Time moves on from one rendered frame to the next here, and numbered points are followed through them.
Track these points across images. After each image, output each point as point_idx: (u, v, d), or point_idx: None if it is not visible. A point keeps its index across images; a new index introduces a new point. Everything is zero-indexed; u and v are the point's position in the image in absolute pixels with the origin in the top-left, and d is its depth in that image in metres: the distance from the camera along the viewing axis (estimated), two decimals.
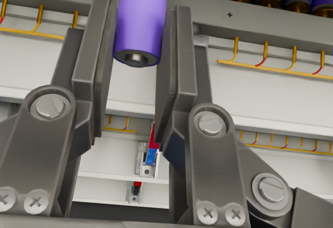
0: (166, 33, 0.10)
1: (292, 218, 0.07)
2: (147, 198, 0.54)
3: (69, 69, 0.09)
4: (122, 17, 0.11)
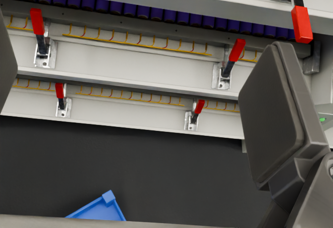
0: (266, 70, 0.10)
1: None
2: (76, 115, 0.62)
3: None
4: None
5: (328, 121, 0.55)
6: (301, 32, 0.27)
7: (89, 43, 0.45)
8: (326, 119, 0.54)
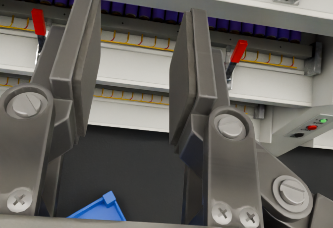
0: (182, 36, 0.10)
1: (311, 222, 0.07)
2: None
3: (50, 67, 0.08)
4: None
5: (329, 122, 0.55)
6: None
7: None
8: (328, 121, 0.54)
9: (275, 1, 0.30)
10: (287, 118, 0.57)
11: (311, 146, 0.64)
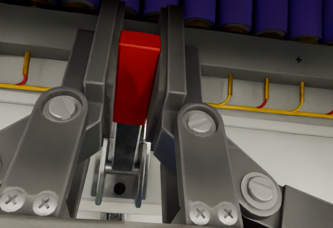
0: (158, 32, 0.10)
1: (282, 216, 0.07)
2: None
3: (80, 71, 0.09)
4: None
5: None
6: (140, 79, 0.09)
7: None
8: None
9: (94, 196, 0.15)
10: None
11: None
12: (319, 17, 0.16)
